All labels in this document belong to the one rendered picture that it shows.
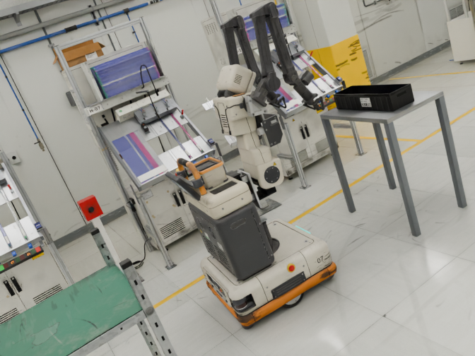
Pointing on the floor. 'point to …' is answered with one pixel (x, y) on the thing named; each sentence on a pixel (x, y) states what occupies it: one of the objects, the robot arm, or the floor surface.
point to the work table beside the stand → (423, 97)
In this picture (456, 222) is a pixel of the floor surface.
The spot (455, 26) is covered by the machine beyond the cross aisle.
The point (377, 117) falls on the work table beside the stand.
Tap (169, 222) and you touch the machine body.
